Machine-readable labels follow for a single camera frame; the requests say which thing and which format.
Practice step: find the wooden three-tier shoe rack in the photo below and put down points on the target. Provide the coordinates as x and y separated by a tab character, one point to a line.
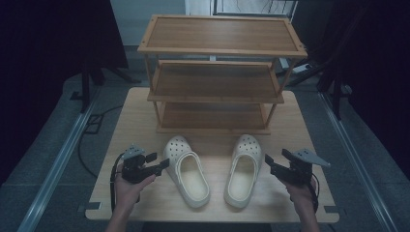
222	34

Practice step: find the person's left hand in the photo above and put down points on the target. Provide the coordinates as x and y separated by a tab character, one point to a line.
127	193

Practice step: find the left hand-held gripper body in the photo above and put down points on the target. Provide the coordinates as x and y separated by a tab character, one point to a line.
135	169

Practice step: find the cream clog shoe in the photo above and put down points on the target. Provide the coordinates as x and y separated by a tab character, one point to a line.
242	175
188	174

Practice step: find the metal floor rail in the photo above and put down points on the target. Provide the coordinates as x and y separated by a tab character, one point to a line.
54	169
359	167

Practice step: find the person's right hand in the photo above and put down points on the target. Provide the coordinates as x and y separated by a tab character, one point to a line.
303	195

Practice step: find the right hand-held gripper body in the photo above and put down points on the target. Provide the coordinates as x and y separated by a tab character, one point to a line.
298	170

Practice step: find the black curtain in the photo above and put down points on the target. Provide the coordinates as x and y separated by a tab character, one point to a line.
42	48
380	64

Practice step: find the black metal stand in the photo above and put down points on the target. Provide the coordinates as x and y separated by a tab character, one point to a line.
85	87
336	96

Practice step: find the white power strip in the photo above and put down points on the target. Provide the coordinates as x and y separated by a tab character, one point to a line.
301	68

